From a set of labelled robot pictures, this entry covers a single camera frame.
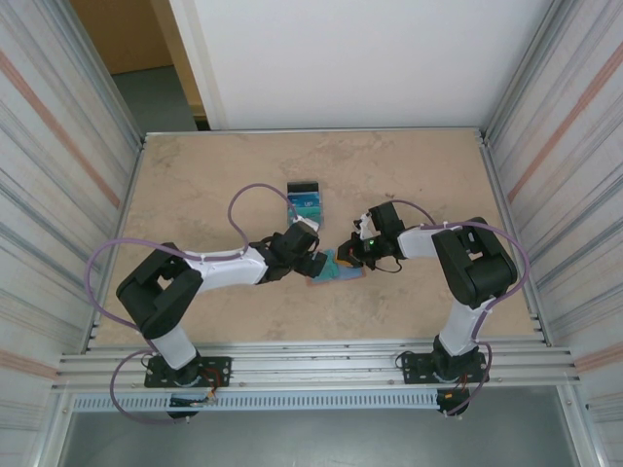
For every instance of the teal white credit card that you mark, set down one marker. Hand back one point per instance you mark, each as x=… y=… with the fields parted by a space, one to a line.
x=332 y=267

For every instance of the pink leather card wallet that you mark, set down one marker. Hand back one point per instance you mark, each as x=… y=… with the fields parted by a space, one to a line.
x=350 y=276

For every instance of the clear acrylic card stand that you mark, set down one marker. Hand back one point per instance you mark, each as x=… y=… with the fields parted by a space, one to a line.
x=321 y=227

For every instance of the black VIP credit card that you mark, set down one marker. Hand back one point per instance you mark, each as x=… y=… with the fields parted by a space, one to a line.
x=304 y=187

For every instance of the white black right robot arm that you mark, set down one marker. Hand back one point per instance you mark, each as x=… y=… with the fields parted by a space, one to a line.
x=477 y=277

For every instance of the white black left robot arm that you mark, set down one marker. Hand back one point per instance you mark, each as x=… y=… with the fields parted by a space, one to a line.
x=156 y=292

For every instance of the blue VIP credit card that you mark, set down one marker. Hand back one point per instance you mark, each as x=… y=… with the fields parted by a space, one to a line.
x=306 y=202

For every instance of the grey metal lower shelf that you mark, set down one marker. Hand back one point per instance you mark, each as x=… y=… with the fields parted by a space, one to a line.
x=316 y=438

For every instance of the brown wooden door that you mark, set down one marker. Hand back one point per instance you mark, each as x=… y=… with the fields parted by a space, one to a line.
x=126 y=34

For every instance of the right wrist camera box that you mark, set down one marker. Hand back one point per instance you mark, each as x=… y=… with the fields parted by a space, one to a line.
x=365 y=227

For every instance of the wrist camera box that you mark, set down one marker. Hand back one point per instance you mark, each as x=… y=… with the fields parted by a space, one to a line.
x=306 y=223
x=365 y=227

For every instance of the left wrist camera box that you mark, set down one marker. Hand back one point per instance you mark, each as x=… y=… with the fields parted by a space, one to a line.
x=306 y=223

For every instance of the aluminium front rail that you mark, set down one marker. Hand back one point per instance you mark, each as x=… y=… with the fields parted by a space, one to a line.
x=316 y=362

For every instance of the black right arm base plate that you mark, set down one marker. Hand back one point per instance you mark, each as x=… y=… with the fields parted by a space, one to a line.
x=414 y=370

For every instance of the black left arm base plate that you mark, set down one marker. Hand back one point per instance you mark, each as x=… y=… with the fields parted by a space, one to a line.
x=219 y=365

